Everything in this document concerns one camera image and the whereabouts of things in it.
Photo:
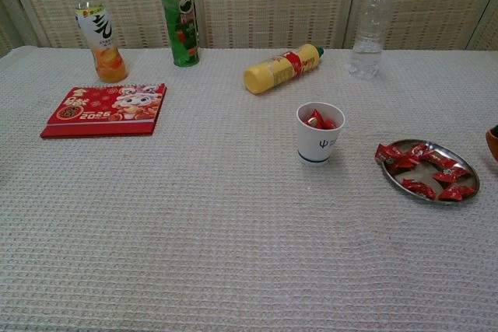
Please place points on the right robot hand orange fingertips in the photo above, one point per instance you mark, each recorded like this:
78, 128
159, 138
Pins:
493, 143

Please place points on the round metal plate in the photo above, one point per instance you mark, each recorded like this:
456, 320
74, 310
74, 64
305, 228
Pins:
424, 174

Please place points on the bamboo folding screen panel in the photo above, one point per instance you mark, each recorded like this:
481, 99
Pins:
435, 1
488, 32
128, 1
272, 1
11, 17

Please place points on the clear plastic water bottle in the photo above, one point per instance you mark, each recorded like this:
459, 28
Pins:
367, 36

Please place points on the white paper cup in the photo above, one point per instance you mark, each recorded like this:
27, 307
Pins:
317, 145

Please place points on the yellow bottle green cap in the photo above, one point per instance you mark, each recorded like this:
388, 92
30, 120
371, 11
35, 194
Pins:
272, 73

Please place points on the white woven tablecloth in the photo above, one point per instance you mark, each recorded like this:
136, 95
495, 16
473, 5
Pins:
194, 231

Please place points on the green chips can red lid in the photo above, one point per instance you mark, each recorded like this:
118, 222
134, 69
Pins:
181, 25

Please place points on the red desk calendar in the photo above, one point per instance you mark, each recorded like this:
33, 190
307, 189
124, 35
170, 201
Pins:
101, 110

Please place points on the orange juice bottle black cap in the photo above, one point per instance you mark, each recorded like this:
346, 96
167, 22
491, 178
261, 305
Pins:
103, 36

